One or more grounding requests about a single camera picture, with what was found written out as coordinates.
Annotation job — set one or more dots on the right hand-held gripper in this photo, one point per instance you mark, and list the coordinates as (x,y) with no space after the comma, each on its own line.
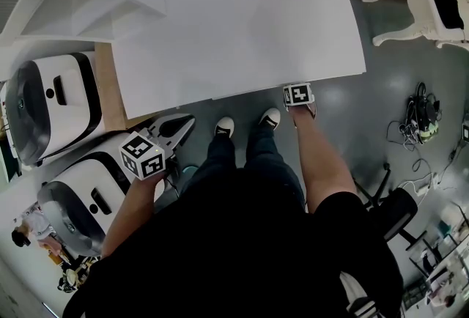
(298,95)

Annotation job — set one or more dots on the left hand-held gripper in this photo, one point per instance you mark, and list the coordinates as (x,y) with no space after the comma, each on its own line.
(141,157)

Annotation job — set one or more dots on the person's right forearm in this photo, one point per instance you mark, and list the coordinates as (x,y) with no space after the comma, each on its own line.
(322,162)

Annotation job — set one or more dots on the person's left forearm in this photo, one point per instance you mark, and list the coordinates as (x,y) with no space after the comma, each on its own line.
(132,214)

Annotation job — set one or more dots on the white desk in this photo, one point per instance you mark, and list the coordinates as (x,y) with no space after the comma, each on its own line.
(238,34)

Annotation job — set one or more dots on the person's right white shoe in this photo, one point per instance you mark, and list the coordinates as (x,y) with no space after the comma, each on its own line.
(270,118)

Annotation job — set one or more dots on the person's white shoe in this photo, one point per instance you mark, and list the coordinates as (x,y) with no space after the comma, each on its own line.
(224,126)
(270,118)

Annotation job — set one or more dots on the person's left leg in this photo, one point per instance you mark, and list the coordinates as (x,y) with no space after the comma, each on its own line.
(216,159)

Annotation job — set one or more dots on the person's leg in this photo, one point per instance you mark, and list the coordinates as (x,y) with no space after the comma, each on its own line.
(267,155)
(216,159)

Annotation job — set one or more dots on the person's left white shoe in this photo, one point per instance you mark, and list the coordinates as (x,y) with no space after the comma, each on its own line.
(224,126)

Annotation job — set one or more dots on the person's right leg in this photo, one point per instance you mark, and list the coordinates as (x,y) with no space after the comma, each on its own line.
(267,155)

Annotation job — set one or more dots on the brown cardboard box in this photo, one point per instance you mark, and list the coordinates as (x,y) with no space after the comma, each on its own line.
(108,89)

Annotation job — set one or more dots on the white black appliance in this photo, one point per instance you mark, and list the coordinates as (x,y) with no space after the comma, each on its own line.
(80,192)
(40,100)

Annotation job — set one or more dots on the person's black shirt torso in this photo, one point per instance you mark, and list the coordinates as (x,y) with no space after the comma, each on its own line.
(238,254)

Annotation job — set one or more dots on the black office chair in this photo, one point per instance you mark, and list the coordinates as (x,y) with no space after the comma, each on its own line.
(399,210)

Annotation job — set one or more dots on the white power strip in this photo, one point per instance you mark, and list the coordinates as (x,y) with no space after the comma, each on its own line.
(424,189)

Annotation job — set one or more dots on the small white device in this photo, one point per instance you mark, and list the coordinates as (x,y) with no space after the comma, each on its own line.
(466,131)

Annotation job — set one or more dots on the black cloth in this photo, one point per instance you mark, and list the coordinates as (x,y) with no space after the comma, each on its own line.
(447,9)

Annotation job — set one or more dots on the white fluted glass cabinet door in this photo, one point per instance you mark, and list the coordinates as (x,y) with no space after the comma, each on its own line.
(9,9)

